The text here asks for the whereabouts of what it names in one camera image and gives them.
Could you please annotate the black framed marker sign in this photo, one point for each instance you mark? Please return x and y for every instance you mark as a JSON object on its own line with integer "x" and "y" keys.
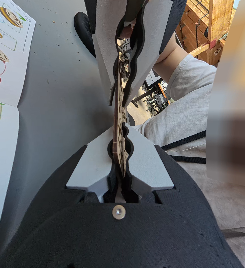
{"x": 153, "y": 79}

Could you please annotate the wooden puzzle parts sheet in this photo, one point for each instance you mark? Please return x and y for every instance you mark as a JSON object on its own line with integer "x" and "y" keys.
{"x": 119, "y": 104}

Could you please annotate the illustrated instruction booklet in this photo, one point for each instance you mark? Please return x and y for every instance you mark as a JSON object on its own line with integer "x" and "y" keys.
{"x": 13, "y": 88}

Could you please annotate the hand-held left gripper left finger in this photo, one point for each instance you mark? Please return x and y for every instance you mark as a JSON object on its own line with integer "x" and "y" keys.
{"x": 88, "y": 167}

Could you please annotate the person's right forearm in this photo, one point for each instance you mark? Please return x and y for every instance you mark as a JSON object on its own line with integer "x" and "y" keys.
{"x": 168, "y": 60}

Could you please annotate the wooden timber frame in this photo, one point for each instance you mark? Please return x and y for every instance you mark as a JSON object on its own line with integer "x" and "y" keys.
{"x": 218, "y": 21}

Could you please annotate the grey desk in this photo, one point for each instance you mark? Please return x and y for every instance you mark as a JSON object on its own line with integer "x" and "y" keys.
{"x": 61, "y": 104}

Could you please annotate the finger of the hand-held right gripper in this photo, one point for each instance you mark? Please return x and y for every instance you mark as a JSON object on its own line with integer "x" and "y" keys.
{"x": 105, "y": 41}
{"x": 153, "y": 37}

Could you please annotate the black quilted cushion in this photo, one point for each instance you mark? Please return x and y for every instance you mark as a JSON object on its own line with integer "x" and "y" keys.
{"x": 82, "y": 27}

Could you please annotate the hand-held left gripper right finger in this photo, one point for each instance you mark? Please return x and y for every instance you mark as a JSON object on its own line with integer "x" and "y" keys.
{"x": 149, "y": 167}

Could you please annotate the person's right hand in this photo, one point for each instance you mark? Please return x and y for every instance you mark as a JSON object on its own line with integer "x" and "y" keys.
{"x": 126, "y": 31}

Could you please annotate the black office chair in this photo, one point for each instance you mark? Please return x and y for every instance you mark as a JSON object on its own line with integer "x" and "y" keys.
{"x": 158, "y": 102}

